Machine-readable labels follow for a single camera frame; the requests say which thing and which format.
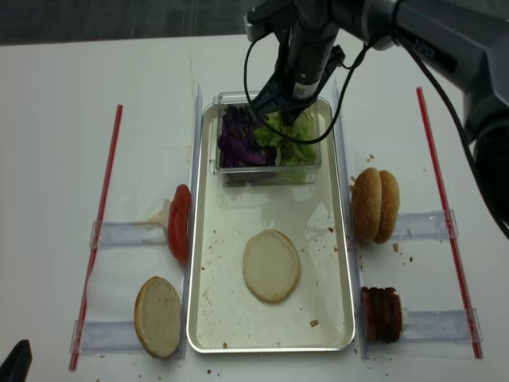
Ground clear holder lower left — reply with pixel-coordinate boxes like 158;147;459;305
70;321;144;354

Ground red strip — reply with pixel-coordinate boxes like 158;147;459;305
416;87;484;360
68;104;123;372

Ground clear rail vertical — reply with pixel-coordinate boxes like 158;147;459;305
331;77;375;359
177;85;203;361

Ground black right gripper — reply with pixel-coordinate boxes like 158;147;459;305
251;16;339;126

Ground black cable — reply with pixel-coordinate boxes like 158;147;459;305
243;23;509;240

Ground white onion piece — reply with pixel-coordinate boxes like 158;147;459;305
158;199;171;230

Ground clear rail left vertical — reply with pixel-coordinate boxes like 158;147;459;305
177;85;203;361

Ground bun top behind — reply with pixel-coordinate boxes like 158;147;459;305
374;170;400;244

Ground clear holder upper left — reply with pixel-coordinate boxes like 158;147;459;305
89;221;167;249

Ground bun half standing left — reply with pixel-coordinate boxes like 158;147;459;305
134;276;181;358

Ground clear holder lower right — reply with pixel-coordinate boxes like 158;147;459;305
399;308;483;343

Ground purple cabbage leaves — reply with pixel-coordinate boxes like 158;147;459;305
217;104;274;168

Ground clear rail right vertical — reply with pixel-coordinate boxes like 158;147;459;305
331;77;375;359

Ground clear holder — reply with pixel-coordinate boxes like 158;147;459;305
89;221;167;249
399;308;483;343
70;321;144;354
391;209;457;240

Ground white metal tray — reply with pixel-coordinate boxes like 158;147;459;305
186;103;356;353

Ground red strip left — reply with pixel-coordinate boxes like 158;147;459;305
68;104;123;372

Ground clear plastic salad box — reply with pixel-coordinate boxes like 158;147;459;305
209;92;321;186

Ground bottom bun on tray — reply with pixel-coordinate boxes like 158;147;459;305
243;229;301;304

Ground black object bottom left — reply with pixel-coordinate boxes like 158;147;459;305
0;339;33;382

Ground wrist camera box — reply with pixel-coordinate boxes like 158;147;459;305
243;0;295;42

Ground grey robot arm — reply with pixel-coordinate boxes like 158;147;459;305
244;1;508;232

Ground red strip right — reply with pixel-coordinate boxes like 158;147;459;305
416;87;484;360

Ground green lettuce pile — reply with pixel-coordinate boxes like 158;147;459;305
254;111;317;166

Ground sesame bun top front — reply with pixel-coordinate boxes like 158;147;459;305
352;167;382;243

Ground red tomato slice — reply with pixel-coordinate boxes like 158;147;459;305
167;185;191;266

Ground clear holder upper right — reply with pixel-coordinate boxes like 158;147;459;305
391;209;457;240

